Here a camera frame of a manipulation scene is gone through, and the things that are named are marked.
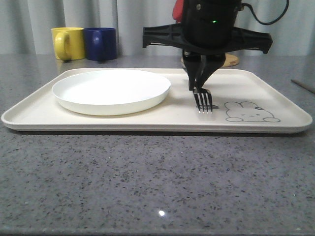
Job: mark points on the wooden mug tree stand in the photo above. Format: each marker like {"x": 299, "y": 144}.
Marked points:
{"x": 230, "y": 60}

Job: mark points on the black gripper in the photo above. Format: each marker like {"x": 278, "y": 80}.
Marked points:
{"x": 207, "y": 29}

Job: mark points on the beige rabbit print tray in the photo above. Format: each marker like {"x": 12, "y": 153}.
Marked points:
{"x": 243, "y": 103}

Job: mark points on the silver metal chopsticks pair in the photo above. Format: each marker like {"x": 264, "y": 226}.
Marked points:
{"x": 305, "y": 86}

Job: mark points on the silver metal fork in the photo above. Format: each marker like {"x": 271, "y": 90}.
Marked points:
{"x": 203, "y": 99}

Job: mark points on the white round plate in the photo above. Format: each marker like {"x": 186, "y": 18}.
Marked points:
{"x": 111, "y": 92}

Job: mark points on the red mug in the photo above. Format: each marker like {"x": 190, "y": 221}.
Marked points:
{"x": 177, "y": 12}

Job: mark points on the yellow mug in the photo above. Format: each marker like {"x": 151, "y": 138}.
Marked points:
{"x": 68, "y": 43}

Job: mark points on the dark blue mug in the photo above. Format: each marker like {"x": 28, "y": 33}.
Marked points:
{"x": 100, "y": 43}

